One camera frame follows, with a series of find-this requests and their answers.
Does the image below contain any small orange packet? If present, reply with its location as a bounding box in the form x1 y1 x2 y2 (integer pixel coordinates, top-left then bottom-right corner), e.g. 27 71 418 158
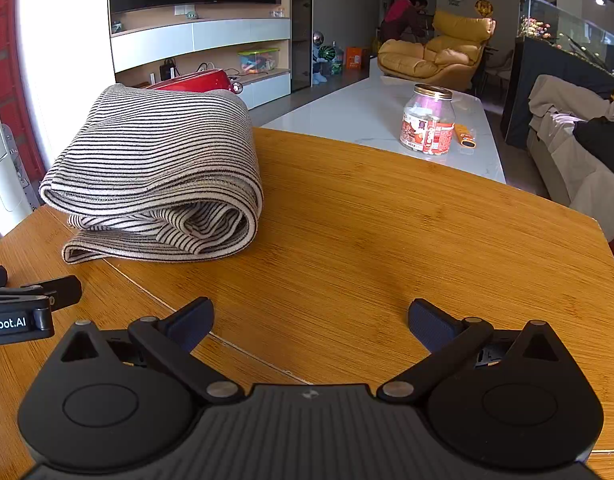
452 125 477 149

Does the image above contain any orange cardboard box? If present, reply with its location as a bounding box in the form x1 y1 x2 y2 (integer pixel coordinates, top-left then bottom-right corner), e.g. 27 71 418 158
346 46 370 71

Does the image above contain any black white striped garment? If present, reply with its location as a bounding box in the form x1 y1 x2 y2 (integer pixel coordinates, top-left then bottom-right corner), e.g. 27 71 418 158
39 83 264 265

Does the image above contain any dark fish tank cabinet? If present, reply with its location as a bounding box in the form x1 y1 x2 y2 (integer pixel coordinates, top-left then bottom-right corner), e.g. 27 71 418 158
502 37 614 149

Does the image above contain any white coffee table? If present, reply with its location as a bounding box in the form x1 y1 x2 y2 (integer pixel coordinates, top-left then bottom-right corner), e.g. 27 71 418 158
261 76 507 185

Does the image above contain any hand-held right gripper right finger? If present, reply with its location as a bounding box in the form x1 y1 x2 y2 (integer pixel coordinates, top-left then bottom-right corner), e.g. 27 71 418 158
377 299 562 406

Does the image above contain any red glossy rounded case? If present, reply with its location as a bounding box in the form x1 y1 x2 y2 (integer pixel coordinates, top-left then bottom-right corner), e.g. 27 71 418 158
147 67 246 96

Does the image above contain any grey sofa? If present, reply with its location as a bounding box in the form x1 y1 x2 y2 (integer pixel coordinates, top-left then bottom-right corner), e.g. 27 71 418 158
527 74 614 242

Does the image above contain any glass fish tank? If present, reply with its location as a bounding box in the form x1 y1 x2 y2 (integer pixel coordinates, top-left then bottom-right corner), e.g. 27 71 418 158
517 0 614 79

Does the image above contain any beige blanket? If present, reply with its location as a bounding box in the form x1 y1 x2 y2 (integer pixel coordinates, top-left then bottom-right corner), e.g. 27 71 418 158
529 74 614 128

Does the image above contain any white wooden television cabinet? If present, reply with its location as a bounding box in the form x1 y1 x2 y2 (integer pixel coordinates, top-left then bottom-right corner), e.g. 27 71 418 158
108 0 293 111

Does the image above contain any yellow leather armchair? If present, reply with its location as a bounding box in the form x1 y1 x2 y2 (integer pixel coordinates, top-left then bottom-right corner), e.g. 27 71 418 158
377 10 497 92

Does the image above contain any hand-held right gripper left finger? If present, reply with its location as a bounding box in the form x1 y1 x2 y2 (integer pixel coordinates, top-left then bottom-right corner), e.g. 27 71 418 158
52 296 240 406

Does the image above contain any glass candy jar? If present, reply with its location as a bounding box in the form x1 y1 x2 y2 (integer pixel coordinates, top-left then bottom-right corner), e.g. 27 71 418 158
399 83 456 156

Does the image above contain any green lid plastic box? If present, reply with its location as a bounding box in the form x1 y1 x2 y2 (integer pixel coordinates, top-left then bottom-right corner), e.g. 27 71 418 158
237 48 280 74

